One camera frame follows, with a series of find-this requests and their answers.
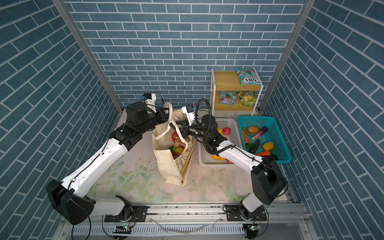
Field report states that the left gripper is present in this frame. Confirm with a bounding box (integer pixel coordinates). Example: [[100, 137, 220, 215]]
[[137, 106, 172, 135]]

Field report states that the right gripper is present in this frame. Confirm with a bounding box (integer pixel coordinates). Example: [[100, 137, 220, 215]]
[[171, 119, 211, 142]]

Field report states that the pink dragon fruit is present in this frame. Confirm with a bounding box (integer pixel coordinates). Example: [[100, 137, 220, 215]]
[[171, 132, 182, 143]]

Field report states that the cream canvas grocery bag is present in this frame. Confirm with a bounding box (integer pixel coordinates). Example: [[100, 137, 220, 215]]
[[152, 103, 195, 186]]

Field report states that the orange pink snack bag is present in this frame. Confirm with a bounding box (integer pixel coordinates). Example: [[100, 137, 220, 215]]
[[172, 141, 187, 160]]

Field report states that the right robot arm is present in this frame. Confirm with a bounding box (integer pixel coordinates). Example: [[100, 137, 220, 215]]
[[170, 115, 288, 220]]

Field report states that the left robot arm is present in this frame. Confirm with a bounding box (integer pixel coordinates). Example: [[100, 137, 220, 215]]
[[46, 102, 172, 225]]

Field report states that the pink green candy bag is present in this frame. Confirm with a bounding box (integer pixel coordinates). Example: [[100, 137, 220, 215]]
[[219, 91, 238, 105]]

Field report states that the yellow green candy bag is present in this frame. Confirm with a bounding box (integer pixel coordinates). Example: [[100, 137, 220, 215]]
[[237, 91, 257, 107]]

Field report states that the green snack bag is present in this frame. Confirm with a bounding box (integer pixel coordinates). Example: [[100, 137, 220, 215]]
[[236, 69, 261, 86]]

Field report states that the white plastic basket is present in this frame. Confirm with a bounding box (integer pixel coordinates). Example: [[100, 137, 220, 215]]
[[199, 118, 242, 168]]

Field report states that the yellow pear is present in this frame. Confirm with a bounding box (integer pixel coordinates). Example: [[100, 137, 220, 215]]
[[212, 155, 226, 161]]

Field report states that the red apple back right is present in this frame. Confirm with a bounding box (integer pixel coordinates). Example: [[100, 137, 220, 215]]
[[222, 127, 232, 136]]

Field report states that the white wooden shelf rack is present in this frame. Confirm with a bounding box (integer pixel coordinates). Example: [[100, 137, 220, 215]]
[[210, 68, 265, 116]]

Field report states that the brown potato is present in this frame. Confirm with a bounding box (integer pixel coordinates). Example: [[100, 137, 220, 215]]
[[247, 126, 260, 135]]

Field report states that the teal plastic basket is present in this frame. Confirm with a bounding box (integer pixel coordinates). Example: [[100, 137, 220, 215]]
[[238, 116, 292, 164]]

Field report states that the purple eggplant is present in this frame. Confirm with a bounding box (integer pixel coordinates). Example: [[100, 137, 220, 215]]
[[251, 127, 268, 141]]

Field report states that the yellow bell pepper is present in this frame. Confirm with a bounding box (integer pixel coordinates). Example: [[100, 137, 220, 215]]
[[262, 142, 274, 152]]

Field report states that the orange carrot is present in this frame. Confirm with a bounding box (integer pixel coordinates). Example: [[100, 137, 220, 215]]
[[257, 151, 271, 157]]

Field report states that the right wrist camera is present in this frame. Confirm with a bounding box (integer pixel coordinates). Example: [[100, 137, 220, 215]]
[[182, 105, 196, 126]]

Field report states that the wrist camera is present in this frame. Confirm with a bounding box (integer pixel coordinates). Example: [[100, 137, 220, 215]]
[[182, 105, 196, 126], [142, 93, 157, 113]]

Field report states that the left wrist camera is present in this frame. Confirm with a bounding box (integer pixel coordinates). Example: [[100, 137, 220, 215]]
[[142, 93, 157, 113]]

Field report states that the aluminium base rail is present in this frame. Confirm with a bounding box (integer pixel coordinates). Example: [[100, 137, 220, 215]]
[[53, 203, 317, 240]]

